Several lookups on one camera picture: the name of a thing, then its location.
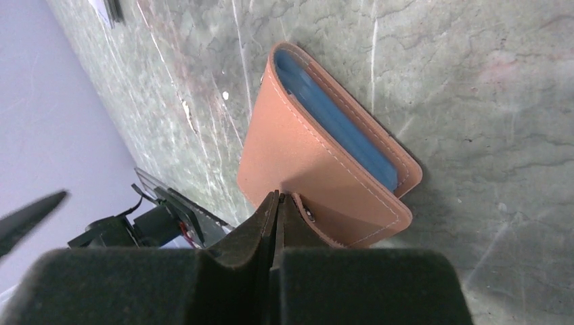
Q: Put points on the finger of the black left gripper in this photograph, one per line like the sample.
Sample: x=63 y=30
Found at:
x=16 y=225

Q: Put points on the white silver card stack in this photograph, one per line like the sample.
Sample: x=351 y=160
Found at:
x=109 y=11

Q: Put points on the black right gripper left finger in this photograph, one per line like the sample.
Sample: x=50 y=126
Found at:
x=230 y=282

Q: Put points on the brown leather card holder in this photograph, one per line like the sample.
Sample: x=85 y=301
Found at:
x=310 y=139

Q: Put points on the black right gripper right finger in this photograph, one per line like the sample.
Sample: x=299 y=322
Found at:
x=312 y=283

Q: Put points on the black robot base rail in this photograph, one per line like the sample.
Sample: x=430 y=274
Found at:
x=161 y=215

